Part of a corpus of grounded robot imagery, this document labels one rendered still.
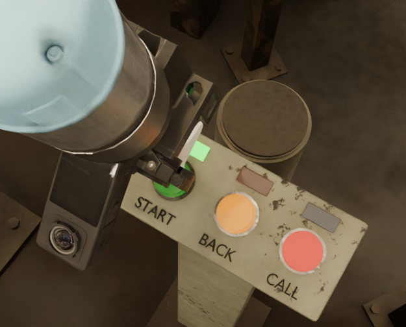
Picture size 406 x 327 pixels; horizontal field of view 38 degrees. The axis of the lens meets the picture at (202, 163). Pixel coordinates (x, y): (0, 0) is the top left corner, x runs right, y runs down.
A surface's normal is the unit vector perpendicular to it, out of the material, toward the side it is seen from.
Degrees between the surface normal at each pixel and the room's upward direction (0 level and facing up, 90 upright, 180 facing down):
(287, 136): 0
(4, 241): 0
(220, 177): 20
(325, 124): 0
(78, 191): 49
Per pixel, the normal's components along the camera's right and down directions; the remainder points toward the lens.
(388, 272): 0.04, -0.42
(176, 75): 0.86, 0.48
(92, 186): -0.37, 0.30
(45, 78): 0.48, 0.55
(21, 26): -0.15, -0.14
